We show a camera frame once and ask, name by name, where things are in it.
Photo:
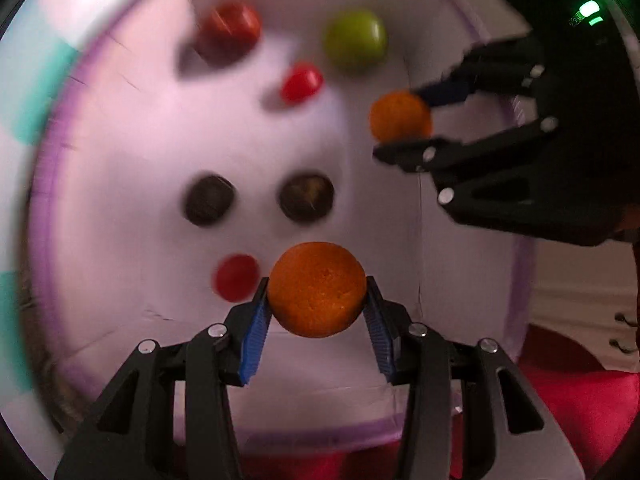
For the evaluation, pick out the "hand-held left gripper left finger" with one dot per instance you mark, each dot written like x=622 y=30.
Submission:
x=255 y=340

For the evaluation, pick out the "round green tomato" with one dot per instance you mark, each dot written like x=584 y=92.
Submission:
x=356 y=39

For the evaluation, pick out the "white cloth with black laces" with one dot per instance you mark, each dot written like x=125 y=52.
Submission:
x=575 y=290

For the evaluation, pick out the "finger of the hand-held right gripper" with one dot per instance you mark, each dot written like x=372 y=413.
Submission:
x=410 y=155
x=450 y=92

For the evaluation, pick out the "dark brown water chestnut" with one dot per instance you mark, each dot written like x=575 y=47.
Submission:
x=306 y=198
x=209 y=200

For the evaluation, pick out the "dark red apple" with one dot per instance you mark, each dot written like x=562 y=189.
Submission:
x=227 y=32

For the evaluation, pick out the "small red cherry tomato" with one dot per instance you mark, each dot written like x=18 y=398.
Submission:
x=236 y=277

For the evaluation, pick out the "white plate with purple rim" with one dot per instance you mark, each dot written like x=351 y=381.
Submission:
x=125 y=185

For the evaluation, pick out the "teal pink checked tablecloth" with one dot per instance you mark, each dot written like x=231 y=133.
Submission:
x=55 y=75

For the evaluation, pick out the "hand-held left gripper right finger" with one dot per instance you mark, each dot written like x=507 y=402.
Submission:
x=377 y=340

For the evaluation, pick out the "large red cherry tomato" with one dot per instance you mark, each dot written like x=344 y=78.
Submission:
x=301 y=84

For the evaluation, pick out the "orange mandarin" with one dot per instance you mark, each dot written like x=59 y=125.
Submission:
x=316 y=290
x=400 y=117

